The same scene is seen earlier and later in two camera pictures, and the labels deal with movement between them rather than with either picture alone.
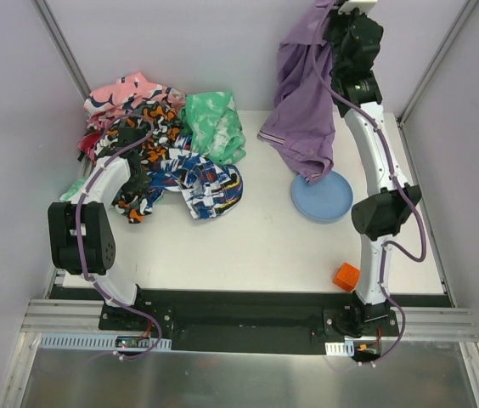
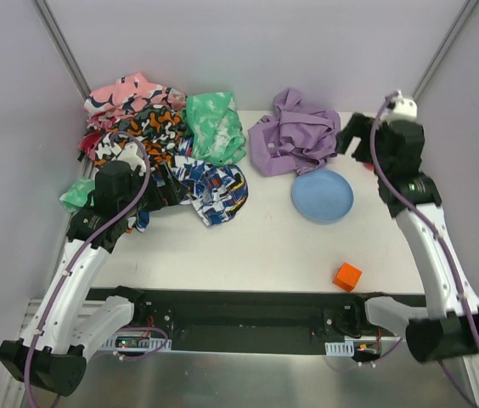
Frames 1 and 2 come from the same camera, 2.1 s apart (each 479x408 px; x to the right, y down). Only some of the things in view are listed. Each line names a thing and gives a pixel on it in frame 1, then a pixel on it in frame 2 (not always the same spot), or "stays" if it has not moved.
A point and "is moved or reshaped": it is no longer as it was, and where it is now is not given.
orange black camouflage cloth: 136,137 is moved or reshaped
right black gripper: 339,22 to 363,138
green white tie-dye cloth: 210,123 stays
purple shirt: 301,116 is moved or reshaped
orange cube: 346,276 stays
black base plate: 240,321 stays
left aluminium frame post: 55,35 stays
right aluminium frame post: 435,63 stays
